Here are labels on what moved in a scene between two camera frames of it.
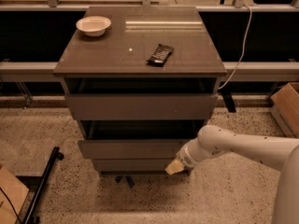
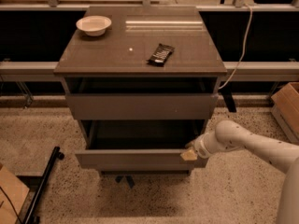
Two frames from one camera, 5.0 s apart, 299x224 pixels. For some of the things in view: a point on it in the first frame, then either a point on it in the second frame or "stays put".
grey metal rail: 242,68 stays put
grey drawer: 136,139 -> 124,160
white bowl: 93,25 stays put
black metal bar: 30,217 stays put
